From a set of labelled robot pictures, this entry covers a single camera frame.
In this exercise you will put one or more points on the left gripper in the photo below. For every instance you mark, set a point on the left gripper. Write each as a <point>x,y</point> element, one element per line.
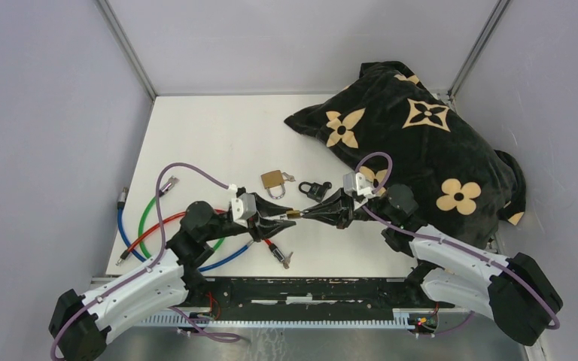
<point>257,229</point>

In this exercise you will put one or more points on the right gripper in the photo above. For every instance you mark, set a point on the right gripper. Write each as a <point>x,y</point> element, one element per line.
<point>337,210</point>

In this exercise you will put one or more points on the small brass padlock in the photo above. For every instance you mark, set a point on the small brass padlock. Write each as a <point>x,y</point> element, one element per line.
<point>293,214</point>

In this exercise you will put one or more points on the black padlock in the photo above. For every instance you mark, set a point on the black padlock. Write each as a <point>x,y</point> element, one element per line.
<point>315,191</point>

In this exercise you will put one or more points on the large brass padlock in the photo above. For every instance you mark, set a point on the large brass padlock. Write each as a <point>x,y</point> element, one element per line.
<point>273,183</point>

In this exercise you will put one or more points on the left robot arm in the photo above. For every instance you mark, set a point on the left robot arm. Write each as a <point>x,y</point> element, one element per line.
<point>82,326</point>

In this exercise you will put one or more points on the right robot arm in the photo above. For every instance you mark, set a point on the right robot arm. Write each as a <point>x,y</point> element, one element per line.
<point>513,291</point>

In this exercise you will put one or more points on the large padlock keys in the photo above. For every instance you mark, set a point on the large padlock keys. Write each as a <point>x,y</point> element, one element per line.
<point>288,177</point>

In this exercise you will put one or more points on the black floral blanket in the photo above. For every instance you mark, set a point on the black floral blanket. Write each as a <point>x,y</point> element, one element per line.
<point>391,128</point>

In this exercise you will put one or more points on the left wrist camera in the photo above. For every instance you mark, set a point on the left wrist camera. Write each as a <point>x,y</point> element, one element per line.
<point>242,205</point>

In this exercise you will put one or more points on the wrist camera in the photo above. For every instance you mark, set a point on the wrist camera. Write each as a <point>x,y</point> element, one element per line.
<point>242,205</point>
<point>355,184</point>

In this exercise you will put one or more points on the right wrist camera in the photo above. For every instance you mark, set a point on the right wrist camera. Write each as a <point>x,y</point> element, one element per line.
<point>355,184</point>

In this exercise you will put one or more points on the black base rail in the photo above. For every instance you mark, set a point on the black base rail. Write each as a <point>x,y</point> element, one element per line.
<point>306,299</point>

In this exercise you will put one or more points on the blue cable lock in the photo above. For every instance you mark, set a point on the blue cable lock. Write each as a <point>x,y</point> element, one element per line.
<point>138,250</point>

